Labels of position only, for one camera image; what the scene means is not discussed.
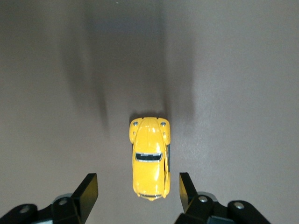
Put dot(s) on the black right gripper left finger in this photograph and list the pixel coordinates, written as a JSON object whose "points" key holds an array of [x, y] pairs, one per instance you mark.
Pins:
{"points": [[86, 196]]}

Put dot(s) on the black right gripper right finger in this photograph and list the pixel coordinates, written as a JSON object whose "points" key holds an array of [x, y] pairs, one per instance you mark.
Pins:
{"points": [[187, 196]]}

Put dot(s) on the yellow beetle toy car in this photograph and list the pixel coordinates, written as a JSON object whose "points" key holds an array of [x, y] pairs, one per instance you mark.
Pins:
{"points": [[148, 172]]}

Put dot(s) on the brown table mat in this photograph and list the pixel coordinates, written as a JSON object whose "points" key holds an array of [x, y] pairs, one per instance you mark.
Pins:
{"points": [[233, 93]]}

